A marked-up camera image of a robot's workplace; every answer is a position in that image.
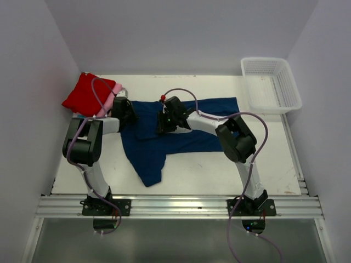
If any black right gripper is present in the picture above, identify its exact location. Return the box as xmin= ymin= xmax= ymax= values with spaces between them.
xmin=156 ymin=110 xmax=178 ymax=134

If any dark blue t shirt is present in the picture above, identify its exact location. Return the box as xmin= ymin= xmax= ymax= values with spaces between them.
xmin=120 ymin=96 xmax=240 ymax=188

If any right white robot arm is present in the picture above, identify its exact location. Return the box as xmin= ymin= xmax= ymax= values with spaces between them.
xmin=157 ymin=95 xmax=268 ymax=215

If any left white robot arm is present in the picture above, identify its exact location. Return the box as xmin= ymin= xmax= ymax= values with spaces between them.
xmin=63 ymin=96 xmax=138 ymax=215

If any pink folded t shirt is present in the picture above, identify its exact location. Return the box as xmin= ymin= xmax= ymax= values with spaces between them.
xmin=96 ymin=83 xmax=123 ymax=117

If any red folded t shirt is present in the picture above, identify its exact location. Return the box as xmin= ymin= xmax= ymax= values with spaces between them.
xmin=61 ymin=73 xmax=121 ymax=117

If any white plastic basket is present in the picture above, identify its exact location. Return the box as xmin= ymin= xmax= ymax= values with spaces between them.
xmin=241 ymin=57 xmax=302 ymax=115

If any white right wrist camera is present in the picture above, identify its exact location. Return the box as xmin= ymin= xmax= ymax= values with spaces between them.
xmin=161 ymin=100 xmax=168 ymax=113

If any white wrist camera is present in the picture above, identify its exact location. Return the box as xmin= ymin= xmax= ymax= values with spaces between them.
xmin=116 ymin=88 xmax=128 ymax=98
xmin=161 ymin=100 xmax=168 ymax=113

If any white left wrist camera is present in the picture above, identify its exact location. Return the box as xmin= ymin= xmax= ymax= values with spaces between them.
xmin=116 ymin=88 xmax=128 ymax=98

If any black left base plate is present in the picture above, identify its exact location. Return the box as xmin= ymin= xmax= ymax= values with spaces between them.
xmin=80 ymin=198 xmax=132 ymax=216

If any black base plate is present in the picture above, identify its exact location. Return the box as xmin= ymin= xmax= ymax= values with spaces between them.
xmin=226 ymin=198 xmax=277 ymax=216
xmin=80 ymin=198 xmax=132 ymax=216

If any aluminium front rail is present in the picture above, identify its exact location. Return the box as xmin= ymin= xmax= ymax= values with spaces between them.
xmin=35 ymin=195 xmax=324 ymax=219

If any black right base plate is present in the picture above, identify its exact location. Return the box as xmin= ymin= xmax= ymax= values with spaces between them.
xmin=226 ymin=198 xmax=277 ymax=216

